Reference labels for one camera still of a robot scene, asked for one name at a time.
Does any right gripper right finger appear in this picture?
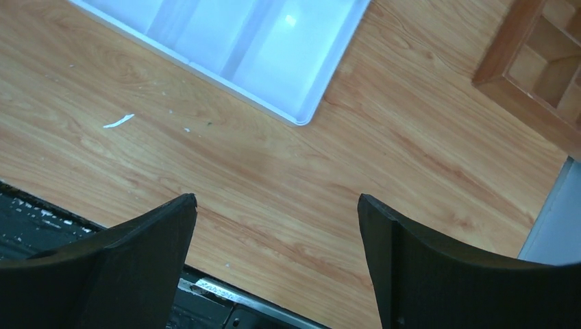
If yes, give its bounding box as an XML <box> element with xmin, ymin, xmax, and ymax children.
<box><xmin>357</xmin><ymin>194</ymin><xmax>580</xmax><ymax>328</ymax></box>

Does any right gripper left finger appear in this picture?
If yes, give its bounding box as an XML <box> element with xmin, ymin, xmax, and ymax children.
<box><xmin>1</xmin><ymin>193</ymin><xmax>197</xmax><ymax>328</ymax></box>

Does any white divided plastic tray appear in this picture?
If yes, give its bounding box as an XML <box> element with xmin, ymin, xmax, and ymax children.
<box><xmin>75</xmin><ymin>1</ymin><xmax>368</xmax><ymax>126</ymax></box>

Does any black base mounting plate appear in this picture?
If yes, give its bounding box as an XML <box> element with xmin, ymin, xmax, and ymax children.
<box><xmin>1</xmin><ymin>184</ymin><xmax>319</xmax><ymax>328</ymax></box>

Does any wooden compartment organizer box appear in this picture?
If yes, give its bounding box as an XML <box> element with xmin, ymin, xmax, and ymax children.
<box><xmin>472</xmin><ymin>1</ymin><xmax>580</xmax><ymax>160</ymax></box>

